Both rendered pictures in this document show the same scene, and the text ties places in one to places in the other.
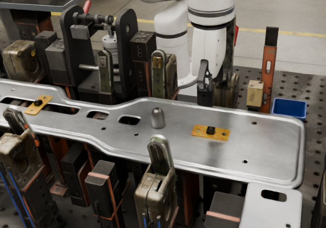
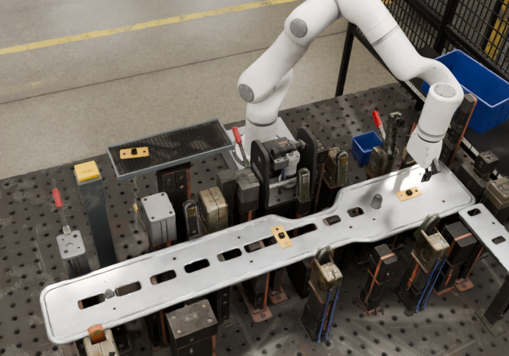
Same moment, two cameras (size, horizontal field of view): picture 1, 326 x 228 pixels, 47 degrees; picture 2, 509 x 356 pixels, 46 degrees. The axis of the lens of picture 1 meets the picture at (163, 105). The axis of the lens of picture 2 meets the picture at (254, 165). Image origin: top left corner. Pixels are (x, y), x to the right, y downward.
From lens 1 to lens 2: 1.54 m
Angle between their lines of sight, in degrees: 38
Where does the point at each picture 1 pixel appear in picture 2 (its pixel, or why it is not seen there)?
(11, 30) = not seen: outside the picture
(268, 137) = (436, 179)
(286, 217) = (488, 219)
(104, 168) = (384, 250)
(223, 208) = (458, 232)
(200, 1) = (440, 130)
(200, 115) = (388, 185)
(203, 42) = (437, 149)
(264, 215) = (481, 224)
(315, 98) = (357, 120)
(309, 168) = not seen: hidden behind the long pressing
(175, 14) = (276, 103)
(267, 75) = not seen: hidden behind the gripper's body
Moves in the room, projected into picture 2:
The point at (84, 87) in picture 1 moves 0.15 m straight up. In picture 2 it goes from (272, 204) to (275, 172)
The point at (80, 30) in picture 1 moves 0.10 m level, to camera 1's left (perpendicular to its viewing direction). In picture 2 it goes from (283, 162) to (261, 179)
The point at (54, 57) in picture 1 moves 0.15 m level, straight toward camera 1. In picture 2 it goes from (250, 192) to (294, 210)
